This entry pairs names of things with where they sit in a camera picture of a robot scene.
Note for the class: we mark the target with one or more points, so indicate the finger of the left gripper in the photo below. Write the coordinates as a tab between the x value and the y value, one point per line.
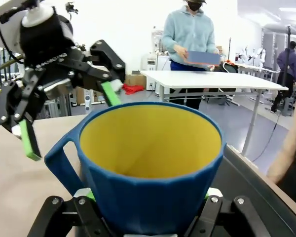
17	103
113	71

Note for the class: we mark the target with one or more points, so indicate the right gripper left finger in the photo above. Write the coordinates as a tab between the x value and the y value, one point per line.
84	217

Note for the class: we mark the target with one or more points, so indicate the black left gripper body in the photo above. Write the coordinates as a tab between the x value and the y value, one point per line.
51	49

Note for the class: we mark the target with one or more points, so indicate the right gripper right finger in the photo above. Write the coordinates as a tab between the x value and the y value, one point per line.
212	217

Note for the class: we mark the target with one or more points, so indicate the blue mug yellow inside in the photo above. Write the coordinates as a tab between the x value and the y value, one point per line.
150	197

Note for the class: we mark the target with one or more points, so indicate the person's left forearm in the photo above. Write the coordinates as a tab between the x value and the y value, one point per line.
286	155

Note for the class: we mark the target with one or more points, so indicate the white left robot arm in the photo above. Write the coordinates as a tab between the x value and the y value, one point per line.
5	24

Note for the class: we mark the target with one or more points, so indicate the cardboard box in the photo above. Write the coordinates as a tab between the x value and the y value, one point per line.
135	79

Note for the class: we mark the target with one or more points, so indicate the red cloth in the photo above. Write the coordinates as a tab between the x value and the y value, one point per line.
133	89

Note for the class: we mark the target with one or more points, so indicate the black plastic tray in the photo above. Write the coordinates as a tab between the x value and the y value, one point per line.
261	197

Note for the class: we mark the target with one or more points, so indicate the person in light blue fleece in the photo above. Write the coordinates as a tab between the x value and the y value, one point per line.
187	32

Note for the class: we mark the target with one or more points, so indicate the blue flat board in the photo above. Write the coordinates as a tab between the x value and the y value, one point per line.
203	59

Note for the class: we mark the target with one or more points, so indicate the white table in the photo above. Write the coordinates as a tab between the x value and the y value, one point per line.
212	82

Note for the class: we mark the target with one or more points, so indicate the person in purple hoodie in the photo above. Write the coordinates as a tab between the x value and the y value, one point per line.
287	69

